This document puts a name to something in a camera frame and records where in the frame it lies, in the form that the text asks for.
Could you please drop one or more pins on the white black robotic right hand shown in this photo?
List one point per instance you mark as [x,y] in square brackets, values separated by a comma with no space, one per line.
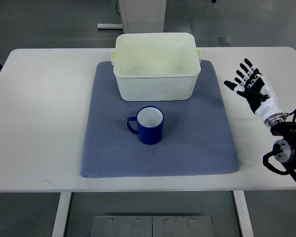
[256,89]

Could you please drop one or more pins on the blue mug white inside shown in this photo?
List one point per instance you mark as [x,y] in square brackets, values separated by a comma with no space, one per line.
[147,125]

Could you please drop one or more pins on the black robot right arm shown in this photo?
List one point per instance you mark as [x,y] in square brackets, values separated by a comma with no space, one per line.
[282,159]

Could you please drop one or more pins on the white plastic box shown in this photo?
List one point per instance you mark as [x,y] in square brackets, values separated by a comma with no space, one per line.
[156,66]

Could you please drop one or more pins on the grey floor outlet plate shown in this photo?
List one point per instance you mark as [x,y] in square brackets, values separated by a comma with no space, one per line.
[224,41]

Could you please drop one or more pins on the white table right leg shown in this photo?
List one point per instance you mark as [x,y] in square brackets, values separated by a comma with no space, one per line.
[243,214]

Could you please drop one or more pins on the white table leg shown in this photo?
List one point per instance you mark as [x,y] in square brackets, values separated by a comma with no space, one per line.
[62,214]
[243,214]

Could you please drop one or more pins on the white table left leg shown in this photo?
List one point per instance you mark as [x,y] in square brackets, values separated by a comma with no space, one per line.
[62,214]

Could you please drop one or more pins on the white pedestal column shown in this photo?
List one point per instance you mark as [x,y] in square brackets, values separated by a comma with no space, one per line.
[138,16]

